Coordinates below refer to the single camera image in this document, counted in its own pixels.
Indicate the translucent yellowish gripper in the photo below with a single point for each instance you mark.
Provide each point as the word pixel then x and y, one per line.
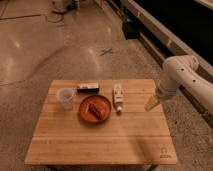
pixel 152 103

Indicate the white bottle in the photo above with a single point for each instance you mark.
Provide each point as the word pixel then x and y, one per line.
pixel 118 97

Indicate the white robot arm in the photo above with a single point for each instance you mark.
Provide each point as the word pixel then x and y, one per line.
pixel 181 71

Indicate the orange round plate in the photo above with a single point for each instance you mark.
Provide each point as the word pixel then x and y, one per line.
pixel 101 103

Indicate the brown food piece on plate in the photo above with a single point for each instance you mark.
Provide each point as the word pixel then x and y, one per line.
pixel 95 111

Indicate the dark rectangular box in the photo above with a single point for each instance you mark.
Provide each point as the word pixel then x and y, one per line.
pixel 88 88

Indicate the black box on floor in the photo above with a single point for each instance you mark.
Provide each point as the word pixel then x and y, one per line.
pixel 130 30

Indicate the translucent plastic cup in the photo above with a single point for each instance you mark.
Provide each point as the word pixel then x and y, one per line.
pixel 65 97

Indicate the wooden table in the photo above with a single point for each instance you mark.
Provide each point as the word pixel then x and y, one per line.
pixel 135 137

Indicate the long beige counter rail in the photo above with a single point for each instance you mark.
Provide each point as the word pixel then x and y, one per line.
pixel 157 37

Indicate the grey object with cable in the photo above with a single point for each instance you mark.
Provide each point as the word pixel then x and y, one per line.
pixel 61 6

